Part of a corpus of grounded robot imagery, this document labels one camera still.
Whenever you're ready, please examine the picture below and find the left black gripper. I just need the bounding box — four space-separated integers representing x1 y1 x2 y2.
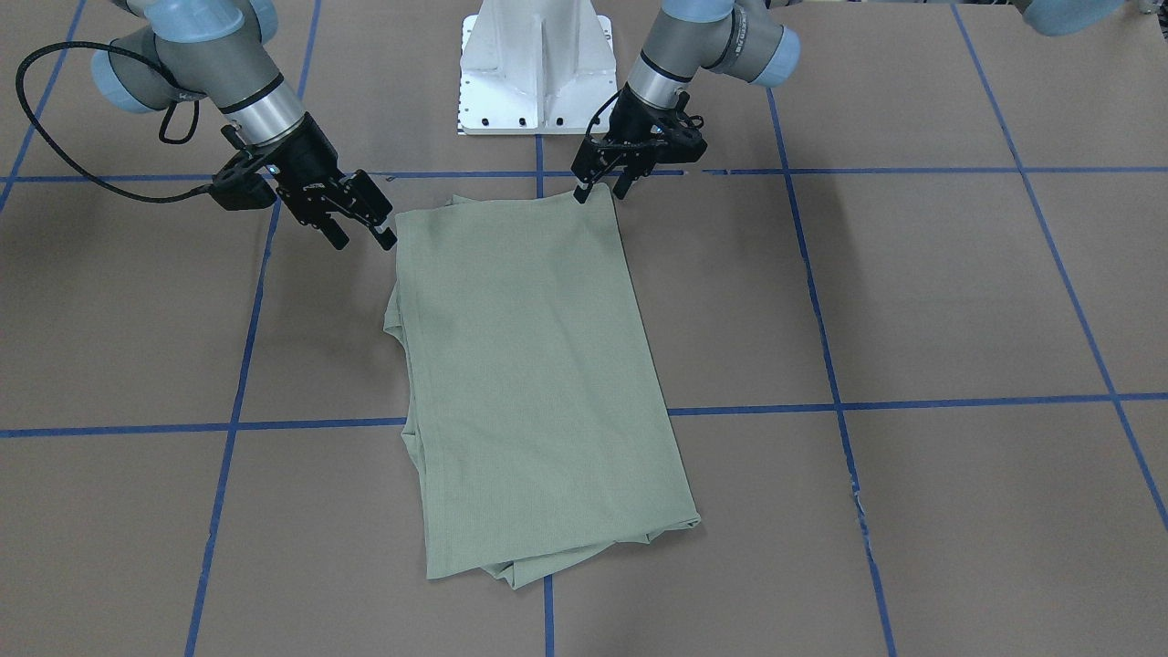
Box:
571 84 683 205

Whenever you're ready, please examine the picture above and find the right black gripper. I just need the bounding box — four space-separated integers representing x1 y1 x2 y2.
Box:
270 113 397 251

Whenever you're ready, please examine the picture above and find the green long sleeve shirt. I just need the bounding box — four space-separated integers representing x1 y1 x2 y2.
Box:
383 184 701 588

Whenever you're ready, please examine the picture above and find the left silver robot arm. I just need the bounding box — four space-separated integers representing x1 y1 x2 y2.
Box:
571 1 801 203

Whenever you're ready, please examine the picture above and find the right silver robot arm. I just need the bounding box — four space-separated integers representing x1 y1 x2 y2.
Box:
91 1 396 249

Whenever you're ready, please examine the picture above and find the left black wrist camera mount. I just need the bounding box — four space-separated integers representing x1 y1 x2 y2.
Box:
646 91 708 165

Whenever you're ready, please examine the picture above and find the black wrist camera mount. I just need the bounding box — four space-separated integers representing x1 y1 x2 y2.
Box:
208 125 276 210
646 91 708 165

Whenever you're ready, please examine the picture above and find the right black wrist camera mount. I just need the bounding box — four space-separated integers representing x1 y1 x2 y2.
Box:
208 125 276 210

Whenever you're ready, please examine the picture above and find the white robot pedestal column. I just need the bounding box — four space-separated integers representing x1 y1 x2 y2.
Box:
456 1 619 136

